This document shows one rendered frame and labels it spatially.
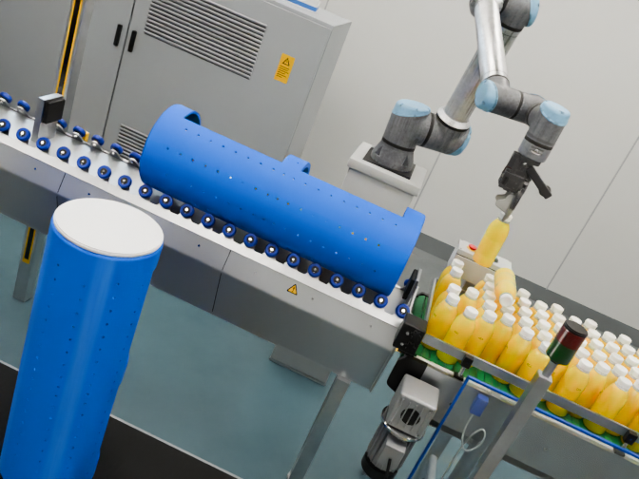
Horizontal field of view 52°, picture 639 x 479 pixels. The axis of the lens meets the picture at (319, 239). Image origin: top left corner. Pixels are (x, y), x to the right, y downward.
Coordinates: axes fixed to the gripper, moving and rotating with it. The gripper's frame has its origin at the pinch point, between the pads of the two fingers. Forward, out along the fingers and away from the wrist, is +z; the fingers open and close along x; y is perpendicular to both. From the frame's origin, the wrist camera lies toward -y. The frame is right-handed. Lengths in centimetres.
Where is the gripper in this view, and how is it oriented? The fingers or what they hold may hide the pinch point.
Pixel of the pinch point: (506, 216)
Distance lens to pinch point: 217.6
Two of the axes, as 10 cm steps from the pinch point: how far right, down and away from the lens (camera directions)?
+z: -3.5, 8.4, 4.2
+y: -9.0, -4.2, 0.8
